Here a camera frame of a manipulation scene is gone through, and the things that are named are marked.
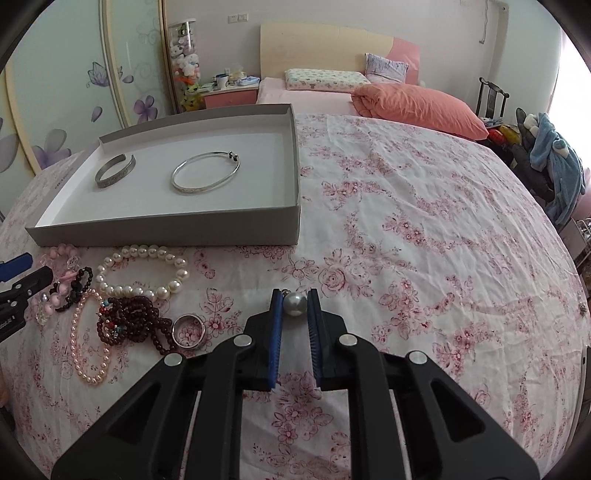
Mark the wide silver cuff bangle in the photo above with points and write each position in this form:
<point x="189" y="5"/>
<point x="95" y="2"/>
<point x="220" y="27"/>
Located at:
<point x="102" y="174"/>

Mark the purple floral pillow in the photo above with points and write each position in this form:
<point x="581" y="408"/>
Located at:
<point x="385" y="68"/>

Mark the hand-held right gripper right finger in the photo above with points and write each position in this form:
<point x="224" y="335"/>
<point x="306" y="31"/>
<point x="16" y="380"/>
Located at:
<point x="314" y="337"/>

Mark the patterned cream pillow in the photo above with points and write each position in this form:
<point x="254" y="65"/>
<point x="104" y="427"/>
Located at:
<point x="323" y="79"/>

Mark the white wall outlet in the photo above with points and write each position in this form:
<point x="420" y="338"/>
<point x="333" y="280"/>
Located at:
<point x="239" y="18"/>

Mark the yellow plush toy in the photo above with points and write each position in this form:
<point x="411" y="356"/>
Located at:
<point x="191" y="99"/>

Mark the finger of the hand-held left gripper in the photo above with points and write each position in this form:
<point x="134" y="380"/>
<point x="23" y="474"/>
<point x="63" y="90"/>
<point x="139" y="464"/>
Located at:
<point x="16" y="268"/>
<point x="37" y="278"/>

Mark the colourful toy pile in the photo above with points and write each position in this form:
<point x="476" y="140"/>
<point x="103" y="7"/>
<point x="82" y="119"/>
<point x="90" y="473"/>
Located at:
<point x="505" y="134"/>

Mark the white mug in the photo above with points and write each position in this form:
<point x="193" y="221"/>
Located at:
<point x="222" y="81"/>

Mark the wooden bed headboard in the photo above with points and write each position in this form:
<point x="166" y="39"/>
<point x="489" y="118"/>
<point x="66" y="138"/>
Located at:
<point x="314" y="46"/>

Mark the single pearl pendant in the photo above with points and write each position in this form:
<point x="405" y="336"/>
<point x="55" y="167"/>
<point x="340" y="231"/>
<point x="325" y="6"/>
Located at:
<point x="294" y="304"/>

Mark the orange quilt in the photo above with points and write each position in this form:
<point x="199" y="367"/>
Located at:
<point x="415" y="106"/>

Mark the flower print wardrobe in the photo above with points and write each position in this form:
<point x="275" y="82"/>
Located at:
<point x="69" y="92"/>

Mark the dark wooden chair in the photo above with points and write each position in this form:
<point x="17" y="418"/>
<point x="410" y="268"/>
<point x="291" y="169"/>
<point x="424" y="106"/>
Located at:
<point x="489" y="99"/>

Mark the grey cardboard tray box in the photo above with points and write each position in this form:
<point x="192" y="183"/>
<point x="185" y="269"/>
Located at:
<point x="184" y="230"/>

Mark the pink floral bedsheet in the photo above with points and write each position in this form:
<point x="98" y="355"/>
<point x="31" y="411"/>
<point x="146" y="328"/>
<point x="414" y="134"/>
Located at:
<point x="415" y="230"/>

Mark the thin silver bangle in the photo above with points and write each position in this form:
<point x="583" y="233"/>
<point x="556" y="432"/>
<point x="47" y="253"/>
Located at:
<point x="174" y="179"/>

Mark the clear plush toy display tube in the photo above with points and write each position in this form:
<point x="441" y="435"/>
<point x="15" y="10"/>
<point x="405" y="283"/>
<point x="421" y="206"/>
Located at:
<point x="184" y="50"/>

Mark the pink nightstand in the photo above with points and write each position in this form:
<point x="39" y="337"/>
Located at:
<point x="231" y="98"/>

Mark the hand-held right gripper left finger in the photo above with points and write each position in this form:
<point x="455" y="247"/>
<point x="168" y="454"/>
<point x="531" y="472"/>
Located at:
<point x="276" y="337"/>

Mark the plain pink bed sheet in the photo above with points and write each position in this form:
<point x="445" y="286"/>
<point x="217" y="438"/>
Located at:
<point x="300" y="97"/>

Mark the blue garment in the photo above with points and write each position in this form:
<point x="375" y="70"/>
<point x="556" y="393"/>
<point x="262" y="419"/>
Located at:
<point x="556" y="161"/>

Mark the grey plush toy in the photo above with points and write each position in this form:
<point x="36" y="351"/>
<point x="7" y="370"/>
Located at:
<point x="526" y="122"/>

